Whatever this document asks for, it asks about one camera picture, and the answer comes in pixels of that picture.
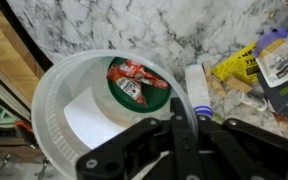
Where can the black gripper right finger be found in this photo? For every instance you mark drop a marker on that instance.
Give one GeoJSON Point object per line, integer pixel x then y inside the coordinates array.
{"type": "Point", "coordinates": [250, 153]}

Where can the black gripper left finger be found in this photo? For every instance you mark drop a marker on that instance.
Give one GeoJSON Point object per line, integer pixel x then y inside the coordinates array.
{"type": "Point", "coordinates": [130, 150]}

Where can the white paper piece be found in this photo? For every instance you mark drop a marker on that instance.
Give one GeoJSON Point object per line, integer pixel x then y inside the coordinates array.
{"type": "Point", "coordinates": [87, 123]}

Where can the green round lid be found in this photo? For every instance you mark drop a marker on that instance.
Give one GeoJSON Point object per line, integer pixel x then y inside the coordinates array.
{"type": "Point", "coordinates": [157, 98]}

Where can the red ketchup packet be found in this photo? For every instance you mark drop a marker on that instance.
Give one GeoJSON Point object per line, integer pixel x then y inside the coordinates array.
{"type": "Point", "coordinates": [129, 88]}
{"type": "Point", "coordinates": [147, 76]}

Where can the clear plastic cup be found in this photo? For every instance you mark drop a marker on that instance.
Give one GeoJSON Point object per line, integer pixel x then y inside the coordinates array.
{"type": "Point", "coordinates": [67, 80]}

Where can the small clear vial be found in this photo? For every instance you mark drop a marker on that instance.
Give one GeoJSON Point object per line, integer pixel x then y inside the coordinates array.
{"type": "Point", "coordinates": [250, 100]}

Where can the navy blue cardboard box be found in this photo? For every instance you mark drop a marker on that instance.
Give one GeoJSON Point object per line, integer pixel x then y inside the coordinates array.
{"type": "Point", "coordinates": [284, 104]}

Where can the small wooden block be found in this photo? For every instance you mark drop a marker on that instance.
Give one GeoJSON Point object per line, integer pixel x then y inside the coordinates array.
{"type": "Point", "coordinates": [239, 85]}
{"type": "Point", "coordinates": [207, 70]}
{"type": "Point", "coordinates": [219, 87]}

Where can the white bottle purple cap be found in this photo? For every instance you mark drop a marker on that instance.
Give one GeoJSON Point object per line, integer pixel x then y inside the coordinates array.
{"type": "Point", "coordinates": [197, 86]}

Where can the yellow printed packet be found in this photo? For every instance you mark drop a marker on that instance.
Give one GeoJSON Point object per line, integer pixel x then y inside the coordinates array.
{"type": "Point", "coordinates": [234, 66]}

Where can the white pouch purple cap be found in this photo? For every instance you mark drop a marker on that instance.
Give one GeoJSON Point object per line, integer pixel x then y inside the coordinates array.
{"type": "Point", "coordinates": [279, 63]}

